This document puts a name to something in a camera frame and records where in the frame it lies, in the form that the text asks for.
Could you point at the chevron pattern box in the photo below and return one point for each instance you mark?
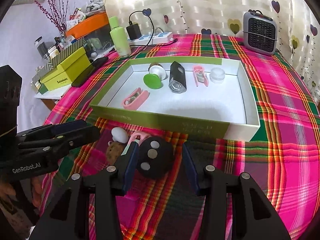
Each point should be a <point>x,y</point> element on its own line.
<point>53,62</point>

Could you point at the white cream jar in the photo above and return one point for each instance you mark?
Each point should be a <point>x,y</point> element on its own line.
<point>217,75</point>

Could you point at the pink clip with grey rings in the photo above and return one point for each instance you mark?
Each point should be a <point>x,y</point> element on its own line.
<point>140,100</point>

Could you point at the black charger plug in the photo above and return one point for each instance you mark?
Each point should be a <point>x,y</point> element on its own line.
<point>133,31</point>

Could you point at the yellow-green cardboard box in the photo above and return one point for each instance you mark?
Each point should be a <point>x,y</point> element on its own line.
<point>67,70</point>

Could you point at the black disc with round holes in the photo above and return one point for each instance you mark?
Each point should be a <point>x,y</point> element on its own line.
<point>162,165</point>

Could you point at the light green bottle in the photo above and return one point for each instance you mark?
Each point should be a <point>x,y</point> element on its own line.
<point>120,40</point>

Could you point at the orange storage box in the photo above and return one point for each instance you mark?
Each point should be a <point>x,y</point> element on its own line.
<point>85,25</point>

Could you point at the heart print curtain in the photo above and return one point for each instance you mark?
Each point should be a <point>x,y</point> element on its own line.
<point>205,5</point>

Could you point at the pink plaid tablecloth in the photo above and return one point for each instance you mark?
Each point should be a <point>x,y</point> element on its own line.
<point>275,130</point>

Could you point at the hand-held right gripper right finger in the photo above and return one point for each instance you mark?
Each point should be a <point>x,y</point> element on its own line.
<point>191,172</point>

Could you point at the green and white cardboard box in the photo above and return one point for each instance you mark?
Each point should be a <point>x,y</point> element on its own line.
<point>200,105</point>

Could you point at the black phone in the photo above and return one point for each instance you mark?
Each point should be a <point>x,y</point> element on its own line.
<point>83,78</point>

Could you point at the white egg-shaped gadget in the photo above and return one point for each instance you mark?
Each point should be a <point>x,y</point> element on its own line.
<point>119,135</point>

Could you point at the pile of small packets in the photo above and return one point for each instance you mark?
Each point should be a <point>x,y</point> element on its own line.
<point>76,17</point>

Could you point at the white power strip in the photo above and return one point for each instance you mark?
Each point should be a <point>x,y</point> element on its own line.
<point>160,38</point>

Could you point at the black bike light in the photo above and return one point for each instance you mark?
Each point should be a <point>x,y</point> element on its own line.
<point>177,76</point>

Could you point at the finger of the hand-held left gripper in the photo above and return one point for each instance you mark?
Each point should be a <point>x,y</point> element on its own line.
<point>70,126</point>
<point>80,136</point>

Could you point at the grey fan heater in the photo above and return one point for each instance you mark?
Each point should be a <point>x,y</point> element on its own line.
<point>260,35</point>

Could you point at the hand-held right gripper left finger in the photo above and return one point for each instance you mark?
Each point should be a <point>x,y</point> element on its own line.
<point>131,165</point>

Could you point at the dark glass jar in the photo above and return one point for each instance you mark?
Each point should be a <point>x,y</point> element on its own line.
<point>41,46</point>

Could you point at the pink clip with grey pad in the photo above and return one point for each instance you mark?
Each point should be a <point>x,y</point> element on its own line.
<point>200,77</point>
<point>142,136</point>

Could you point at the white board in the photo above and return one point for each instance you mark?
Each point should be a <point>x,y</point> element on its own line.
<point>50,95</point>

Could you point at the purple decorative branches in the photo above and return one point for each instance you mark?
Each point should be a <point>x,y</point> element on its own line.
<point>53,7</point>

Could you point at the brown ball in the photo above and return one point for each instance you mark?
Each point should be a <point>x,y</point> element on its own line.
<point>113,152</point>
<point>155,65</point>

